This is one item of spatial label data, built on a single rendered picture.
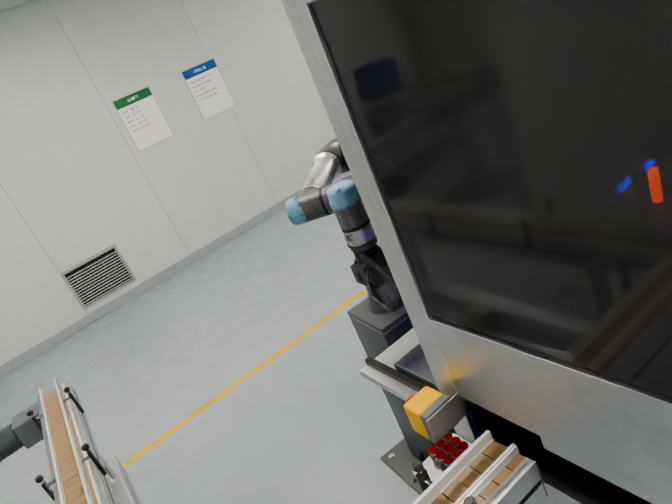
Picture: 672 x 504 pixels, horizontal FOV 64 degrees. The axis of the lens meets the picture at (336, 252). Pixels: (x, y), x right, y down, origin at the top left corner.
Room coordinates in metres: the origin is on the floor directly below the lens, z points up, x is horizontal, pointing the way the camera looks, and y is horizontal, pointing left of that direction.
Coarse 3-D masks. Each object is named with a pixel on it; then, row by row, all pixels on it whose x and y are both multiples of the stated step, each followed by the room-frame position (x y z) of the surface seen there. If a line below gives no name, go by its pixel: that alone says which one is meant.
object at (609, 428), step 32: (448, 352) 0.87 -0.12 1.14; (480, 352) 0.79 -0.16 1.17; (512, 352) 0.71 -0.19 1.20; (480, 384) 0.82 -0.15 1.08; (512, 384) 0.74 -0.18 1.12; (544, 384) 0.67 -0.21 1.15; (576, 384) 0.61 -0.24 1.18; (608, 384) 0.57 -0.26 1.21; (512, 416) 0.76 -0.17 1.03; (544, 416) 0.69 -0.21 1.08; (576, 416) 0.63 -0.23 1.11; (608, 416) 0.58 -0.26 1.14; (640, 416) 0.53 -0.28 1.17; (544, 448) 0.71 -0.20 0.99; (576, 448) 0.65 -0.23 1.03; (608, 448) 0.59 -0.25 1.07; (640, 448) 0.54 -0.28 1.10; (608, 480) 0.61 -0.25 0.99; (640, 480) 0.55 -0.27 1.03
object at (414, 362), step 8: (408, 352) 1.25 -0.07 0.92; (416, 352) 1.26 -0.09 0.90; (400, 360) 1.24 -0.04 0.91; (408, 360) 1.25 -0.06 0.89; (416, 360) 1.25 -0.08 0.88; (424, 360) 1.23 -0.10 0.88; (400, 368) 1.21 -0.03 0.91; (408, 368) 1.23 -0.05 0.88; (416, 368) 1.22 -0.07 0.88; (424, 368) 1.20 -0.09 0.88; (416, 376) 1.15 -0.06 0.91; (424, 376) 1.17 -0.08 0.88; (432, 376) 1.16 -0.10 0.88; (432, 384) 1.09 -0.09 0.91
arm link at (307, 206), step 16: (336, 144) 1.71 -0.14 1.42; (320, 160) 1.64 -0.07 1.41; (336, 160) 1.67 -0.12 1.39; (320, 176) 1.51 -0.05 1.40; (336, 176) 1.67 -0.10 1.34; (304, 192) 1.40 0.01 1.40; (320, 192) 1.35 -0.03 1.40; (288, 208) 1.37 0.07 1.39; (304, 208) 1.35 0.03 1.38; (320, 208) 1.34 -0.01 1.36
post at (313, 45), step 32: (288, 0) 0.93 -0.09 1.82; (320, 32) 0.90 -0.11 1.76; (320, 64) 0.91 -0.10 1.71; (320, 96) 0.95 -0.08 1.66; (352, 128) 0.90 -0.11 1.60; (352, 160) 0.93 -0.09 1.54; (384, 224) 0.91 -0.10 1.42; (416, 288) 0.89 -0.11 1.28; (416, 320) 0.93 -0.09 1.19; (448, 384) 0.91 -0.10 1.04
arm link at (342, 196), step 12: (348, 180) 1.26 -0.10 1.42; (336, 192) 1.22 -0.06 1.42; (348, 192) 1.22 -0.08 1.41; (336, 204) 1.23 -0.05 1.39; (348, 204) 1.22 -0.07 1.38; (360, 204) 1.23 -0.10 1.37; (336, 216) 1.24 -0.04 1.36; (348, 216) 1.22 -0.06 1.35; (360, 216) 1.22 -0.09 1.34; (348, 228) 1.22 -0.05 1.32; (360, 228) 1.22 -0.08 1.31
